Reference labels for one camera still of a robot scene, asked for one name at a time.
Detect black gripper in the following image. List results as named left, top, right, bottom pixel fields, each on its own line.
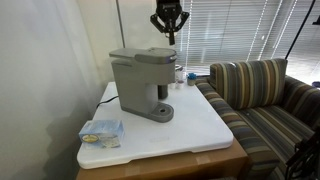
left=150, top=0, right=189, bottom=45

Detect grey coffee maker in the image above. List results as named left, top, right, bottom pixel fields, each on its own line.
left=109, top=47, right=177, bottom=123

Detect white coffee pod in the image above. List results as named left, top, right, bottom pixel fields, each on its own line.
left=176, top=81, right=184, bottom=89

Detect clear glass jar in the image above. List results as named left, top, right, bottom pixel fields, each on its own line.
left=175, top=65, right=184, bottom=81

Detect window blinds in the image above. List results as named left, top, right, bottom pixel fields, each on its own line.
left=175, top=0, right=320, bottom=84

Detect metal floor pole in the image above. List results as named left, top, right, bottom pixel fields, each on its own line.
left=115, top=0, right=126, bottom=48

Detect striped sofa cushion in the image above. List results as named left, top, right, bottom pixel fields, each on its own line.
left=209, top=59, right=287, bottom=110

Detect white table top board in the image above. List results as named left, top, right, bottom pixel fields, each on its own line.
left=77, top=82, right=233, bottom=169

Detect striped sofa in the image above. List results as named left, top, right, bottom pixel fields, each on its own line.
left=196, top=74, right=320, bottom=180

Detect brown wooden table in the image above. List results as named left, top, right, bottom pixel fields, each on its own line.
left=76, top=139, right=248, bottom=180

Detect black stand pole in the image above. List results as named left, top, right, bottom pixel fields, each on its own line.
left=285, top=0, right=316, bottom=60

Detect black power cable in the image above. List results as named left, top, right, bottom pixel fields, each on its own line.
left=96, top=96, right=121, bottom=109

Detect black metal frame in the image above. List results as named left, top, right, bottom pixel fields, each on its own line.
left=285, top=128, right=320, bottom=180

